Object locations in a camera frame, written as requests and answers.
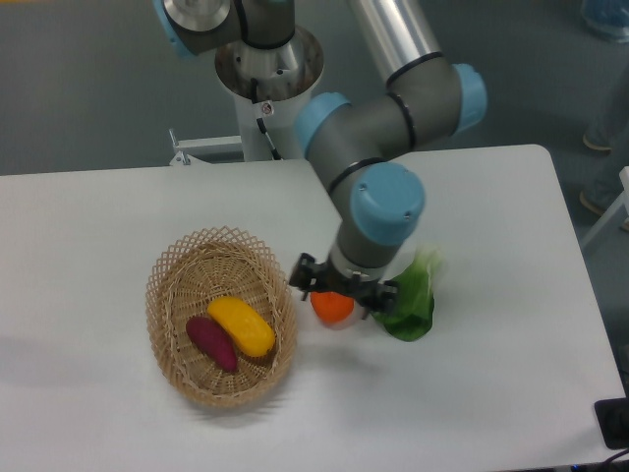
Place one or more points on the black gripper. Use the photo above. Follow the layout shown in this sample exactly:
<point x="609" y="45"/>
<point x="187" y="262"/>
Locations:
<point x="309" y="276"/>

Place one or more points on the yellow mango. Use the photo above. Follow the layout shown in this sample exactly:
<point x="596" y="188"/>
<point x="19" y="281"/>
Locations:
<point x="247" y="328"/>

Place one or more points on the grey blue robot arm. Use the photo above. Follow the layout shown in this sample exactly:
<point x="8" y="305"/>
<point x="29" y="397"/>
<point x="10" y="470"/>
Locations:
<point x="353" y="150"/>

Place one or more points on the woven wicker basket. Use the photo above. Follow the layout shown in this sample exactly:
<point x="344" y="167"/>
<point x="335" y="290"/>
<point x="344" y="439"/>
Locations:
<point x="192" y="272"/>

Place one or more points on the orange tangerine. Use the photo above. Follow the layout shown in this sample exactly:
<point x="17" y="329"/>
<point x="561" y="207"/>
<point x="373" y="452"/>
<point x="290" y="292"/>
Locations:
<point x="331" y="308"/>

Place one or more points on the green bok choy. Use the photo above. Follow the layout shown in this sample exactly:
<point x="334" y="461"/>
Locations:
<point x="412" y="317"/>

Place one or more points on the purple sweet potato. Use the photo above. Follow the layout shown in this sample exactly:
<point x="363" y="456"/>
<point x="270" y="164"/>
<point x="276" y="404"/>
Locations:
<point x="212" y="340"/>

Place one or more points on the white furniture at right edge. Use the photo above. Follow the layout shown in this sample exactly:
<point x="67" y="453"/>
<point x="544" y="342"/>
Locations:
<point x="612" y="219"/>

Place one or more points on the black device at table edge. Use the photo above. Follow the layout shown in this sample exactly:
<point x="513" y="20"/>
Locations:
<point x="612" y="416"/>

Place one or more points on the person's legs in jeans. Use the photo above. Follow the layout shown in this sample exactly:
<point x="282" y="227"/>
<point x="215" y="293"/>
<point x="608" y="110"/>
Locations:
<point x="608" y="131"/>

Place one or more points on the blue plastic bag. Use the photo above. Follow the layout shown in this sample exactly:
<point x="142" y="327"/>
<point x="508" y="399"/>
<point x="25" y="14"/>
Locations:
<point x="607" y="18"/>

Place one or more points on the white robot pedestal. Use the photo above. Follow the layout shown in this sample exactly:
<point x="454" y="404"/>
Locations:
<point x="270" y="87"/>

